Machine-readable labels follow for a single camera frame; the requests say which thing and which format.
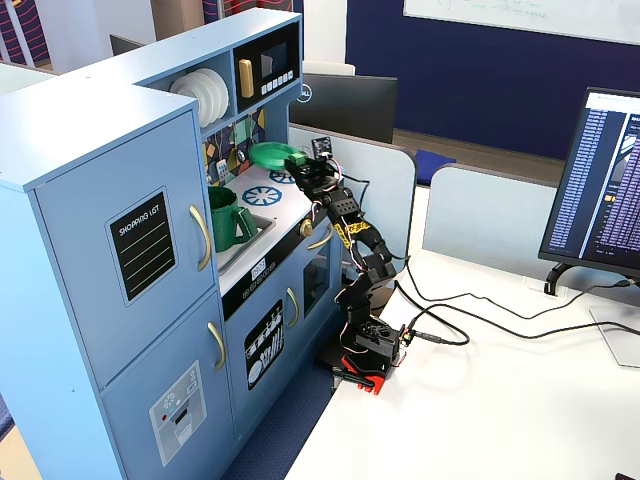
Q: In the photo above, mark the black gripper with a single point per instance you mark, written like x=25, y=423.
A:
x=308, y=176

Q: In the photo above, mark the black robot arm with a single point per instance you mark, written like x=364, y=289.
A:
x=372, y=255

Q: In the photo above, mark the gold oven knob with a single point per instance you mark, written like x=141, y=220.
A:
x=305, y=228

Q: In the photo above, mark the black Dell monitor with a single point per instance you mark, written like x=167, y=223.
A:
x=350, y=105

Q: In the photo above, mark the white desk divider panel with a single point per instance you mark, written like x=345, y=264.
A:
x=385, y=190
x=490, y=220

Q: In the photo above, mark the grey toy sink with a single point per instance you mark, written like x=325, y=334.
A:
x=252, y=240

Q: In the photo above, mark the toy microwave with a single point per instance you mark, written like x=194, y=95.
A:
x=272, y=65

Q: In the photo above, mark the white toy plate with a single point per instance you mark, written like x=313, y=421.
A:
x=186, y=85
x=197, y=82
x=219, y=97
x=175, y=88

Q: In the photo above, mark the blue office chair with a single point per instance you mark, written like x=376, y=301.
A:
x=434, y=165

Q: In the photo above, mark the robot controller board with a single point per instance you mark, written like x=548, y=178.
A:
x=409, y=337

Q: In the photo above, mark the red base clamp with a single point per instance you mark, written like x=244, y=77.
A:
x=367, y=372

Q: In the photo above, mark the blue toy kitchen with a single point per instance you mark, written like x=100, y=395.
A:
x=75, y=160

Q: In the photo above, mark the lit computer monitor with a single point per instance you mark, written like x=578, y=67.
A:
x=600, y=175

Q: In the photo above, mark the small wrist camera board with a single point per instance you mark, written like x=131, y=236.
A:
x=322, y=146

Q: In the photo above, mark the white wall whiteboard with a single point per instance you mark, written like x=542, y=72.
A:
x=525, y=12

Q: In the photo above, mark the silver monitor base plate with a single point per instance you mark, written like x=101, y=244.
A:
x=617, y=337

